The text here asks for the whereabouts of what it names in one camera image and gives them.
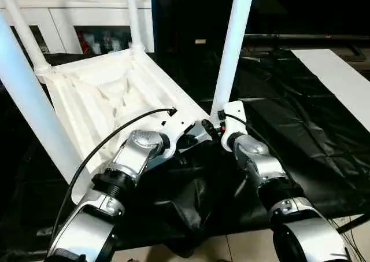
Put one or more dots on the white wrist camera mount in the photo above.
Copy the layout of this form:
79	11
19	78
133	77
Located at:
235	114
176	120

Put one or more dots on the black mat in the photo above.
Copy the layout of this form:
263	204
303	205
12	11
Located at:
303	143

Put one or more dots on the white flat sheet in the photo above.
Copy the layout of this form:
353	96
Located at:
332	74

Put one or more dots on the white plastic table leg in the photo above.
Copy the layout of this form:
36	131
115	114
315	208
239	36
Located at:
26	33
234	42
134	16
29	85

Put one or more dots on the black stand leg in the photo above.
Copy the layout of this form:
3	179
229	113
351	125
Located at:
351	224

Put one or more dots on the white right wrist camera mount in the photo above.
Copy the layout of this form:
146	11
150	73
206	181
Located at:
235	114

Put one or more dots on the black case with gold label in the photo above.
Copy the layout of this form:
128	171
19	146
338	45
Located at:
188	13

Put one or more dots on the black long bar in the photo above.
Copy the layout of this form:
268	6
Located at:
303	37

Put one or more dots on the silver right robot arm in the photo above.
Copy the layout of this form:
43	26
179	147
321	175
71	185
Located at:
260	158

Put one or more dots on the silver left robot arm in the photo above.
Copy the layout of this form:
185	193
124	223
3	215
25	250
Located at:
136	152

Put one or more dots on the white cabinet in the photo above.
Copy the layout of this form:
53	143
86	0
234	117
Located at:
86	7

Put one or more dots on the red white small bottle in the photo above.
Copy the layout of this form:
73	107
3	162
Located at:
84	42

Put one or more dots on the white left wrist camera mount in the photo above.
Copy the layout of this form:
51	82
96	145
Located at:
176	120

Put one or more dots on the white plastic table top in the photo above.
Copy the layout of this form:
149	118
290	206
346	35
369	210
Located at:
95	79

